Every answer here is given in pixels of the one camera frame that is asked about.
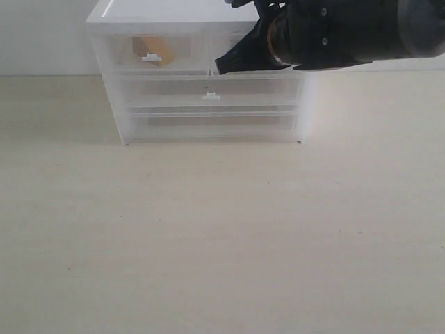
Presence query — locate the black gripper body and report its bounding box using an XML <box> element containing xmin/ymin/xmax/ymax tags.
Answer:
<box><xmin>224</xmin><ymin>0</ymin><xmax>296</xmax><ymax>70</ymax></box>

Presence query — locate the brown cardboard box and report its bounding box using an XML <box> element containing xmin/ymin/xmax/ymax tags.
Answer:
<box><xmin>132</xmin><ymin>35</ymin><xmax>175</xmax><ymax>66</ymax></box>

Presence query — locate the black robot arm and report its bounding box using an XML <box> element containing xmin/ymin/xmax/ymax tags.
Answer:
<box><xmin>215</xmin><ymin>0</ymin><xmax>444</xmax><ymax>74</ymax></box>

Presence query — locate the clear middle wide drawer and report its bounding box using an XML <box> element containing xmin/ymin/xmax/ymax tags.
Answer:
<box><xmin>107</xmin><ymin>75</ymin><xmax>302</xmax><ymax>113</ymax></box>

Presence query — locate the clear wide drawer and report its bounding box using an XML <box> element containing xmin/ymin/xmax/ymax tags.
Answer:
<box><xmin>107</xmin><ymin>75</ymin><xmax>302</xmax><ymax>113</ymax></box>
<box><xmin>116</xmin><ymin>105</ymin><xmax>305</xmax><ymax>143</ymax></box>

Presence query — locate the clear bottom wide drawer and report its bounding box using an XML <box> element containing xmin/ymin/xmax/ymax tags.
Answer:
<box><xmin>116</xmin><ymin>105</ymin><xmax>305</xmax><ymax>143</ymax></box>

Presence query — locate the white plastic drawer cabinet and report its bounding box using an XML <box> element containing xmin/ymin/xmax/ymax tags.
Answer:
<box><xmin>86</xmin><ymin>0</ymin><xmax>315</xmax><ymax>145</ymax></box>

